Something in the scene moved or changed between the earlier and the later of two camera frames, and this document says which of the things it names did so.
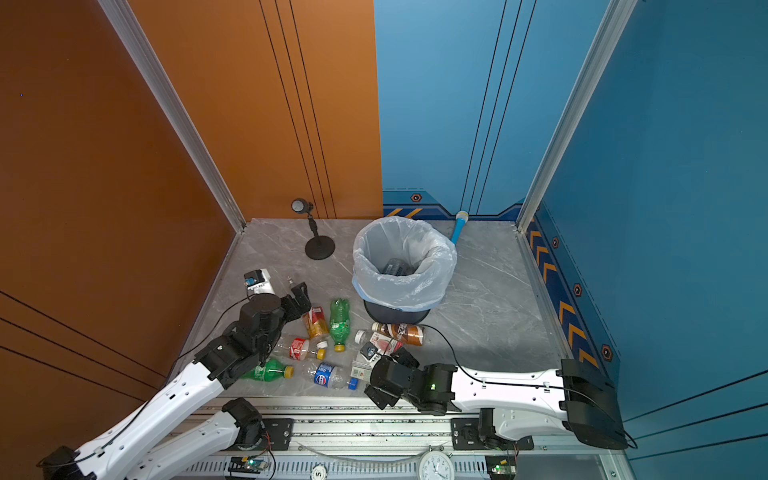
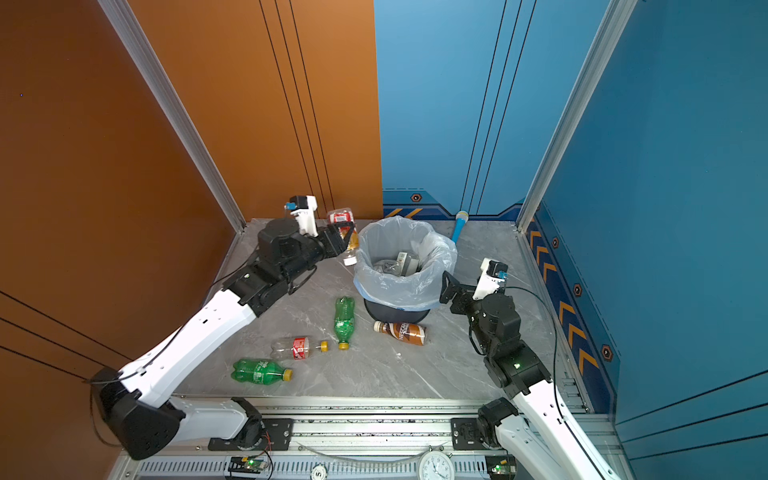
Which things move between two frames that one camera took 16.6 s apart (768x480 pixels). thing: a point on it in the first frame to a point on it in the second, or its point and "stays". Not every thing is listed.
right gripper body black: x=377 y=396 to x=466 y=305
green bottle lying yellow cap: x=273 y=370 stays
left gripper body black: x=289 y=311 to x=328 y=250
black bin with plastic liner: x=401 y=266 stays
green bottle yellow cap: x=340 y=322 stays
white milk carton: x=361 y=370 to x=407 y=266
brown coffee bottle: x=407 y=333 stays
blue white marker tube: x=461 y=218 stays
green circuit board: x=256 y=463 stays
